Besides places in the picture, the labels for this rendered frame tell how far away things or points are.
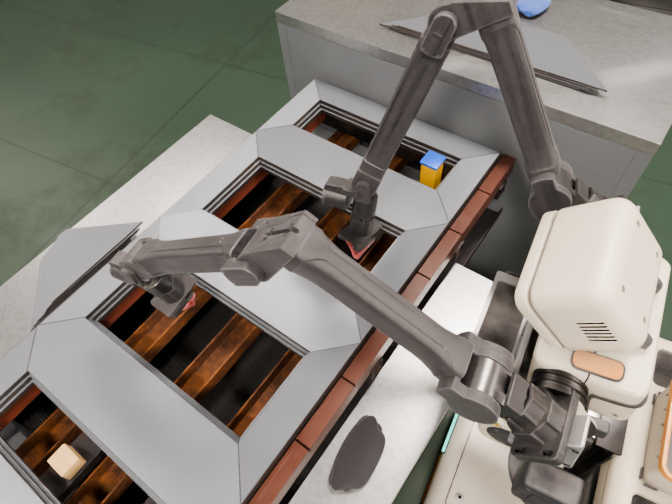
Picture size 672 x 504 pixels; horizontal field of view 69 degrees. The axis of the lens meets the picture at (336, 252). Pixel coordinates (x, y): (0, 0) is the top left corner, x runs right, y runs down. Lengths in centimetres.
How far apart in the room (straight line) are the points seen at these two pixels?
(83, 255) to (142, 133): 174
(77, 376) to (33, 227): 181
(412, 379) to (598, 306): 73
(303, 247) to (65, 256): 117
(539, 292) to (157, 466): 88
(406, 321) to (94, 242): 121
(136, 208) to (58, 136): 186
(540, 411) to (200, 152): 147
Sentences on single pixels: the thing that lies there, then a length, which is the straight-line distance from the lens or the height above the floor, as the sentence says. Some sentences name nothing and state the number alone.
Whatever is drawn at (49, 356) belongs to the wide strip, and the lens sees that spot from 147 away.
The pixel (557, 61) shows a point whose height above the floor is 107.
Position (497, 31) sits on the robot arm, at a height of 153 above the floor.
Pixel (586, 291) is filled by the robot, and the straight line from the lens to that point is 75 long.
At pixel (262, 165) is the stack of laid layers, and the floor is 83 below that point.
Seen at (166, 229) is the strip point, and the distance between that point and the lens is 155.
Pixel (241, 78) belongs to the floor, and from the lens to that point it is 353.
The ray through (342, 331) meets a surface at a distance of 125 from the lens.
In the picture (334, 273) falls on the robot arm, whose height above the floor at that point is 141.
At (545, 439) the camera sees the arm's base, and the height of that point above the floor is 121.
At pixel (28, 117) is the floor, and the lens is 388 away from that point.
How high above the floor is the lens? 198
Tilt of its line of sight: 55 degrees down
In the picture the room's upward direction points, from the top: 7 degrees counter-clockwise
